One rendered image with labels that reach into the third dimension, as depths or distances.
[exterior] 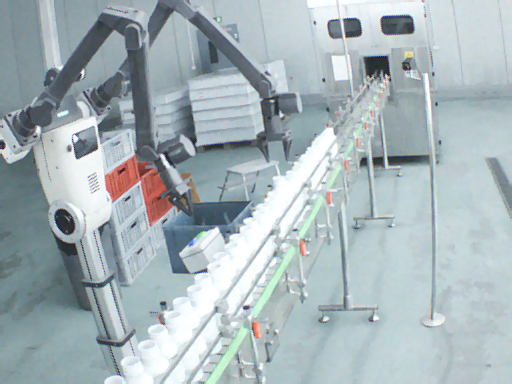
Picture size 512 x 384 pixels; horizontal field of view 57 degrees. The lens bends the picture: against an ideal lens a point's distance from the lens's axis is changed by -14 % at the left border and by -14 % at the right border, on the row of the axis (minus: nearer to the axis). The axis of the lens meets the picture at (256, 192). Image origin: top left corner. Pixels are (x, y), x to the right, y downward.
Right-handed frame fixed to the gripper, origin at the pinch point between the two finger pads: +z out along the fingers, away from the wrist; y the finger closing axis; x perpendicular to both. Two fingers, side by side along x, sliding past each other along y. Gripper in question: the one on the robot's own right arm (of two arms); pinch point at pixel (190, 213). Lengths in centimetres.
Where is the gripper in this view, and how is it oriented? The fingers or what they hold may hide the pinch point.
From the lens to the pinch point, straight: 159.8
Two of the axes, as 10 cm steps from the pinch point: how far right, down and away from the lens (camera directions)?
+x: -8.4, 3.7, 4.0
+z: 4.6, 8.7, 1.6
